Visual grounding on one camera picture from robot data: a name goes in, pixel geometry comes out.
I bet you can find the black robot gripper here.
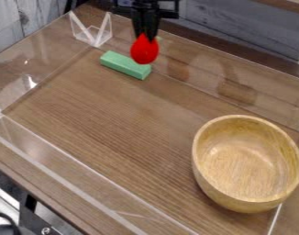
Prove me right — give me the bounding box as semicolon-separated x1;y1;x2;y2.
112;0;180;41

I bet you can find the red toy strawberry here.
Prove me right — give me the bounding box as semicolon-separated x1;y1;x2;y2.
130;34;159;64

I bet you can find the green rectangular block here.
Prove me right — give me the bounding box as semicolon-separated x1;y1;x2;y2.
99;50;152;80

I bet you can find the wooden bowl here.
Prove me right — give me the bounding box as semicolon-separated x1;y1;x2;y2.
191;115;299;214

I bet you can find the clear acrylic tray wall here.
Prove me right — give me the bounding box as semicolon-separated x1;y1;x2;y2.
0;17;299;235

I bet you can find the black table leg bracket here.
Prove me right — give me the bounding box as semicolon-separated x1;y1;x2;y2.
18;192;76;235

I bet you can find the black cable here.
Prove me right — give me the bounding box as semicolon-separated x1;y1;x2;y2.
0;211;23;235

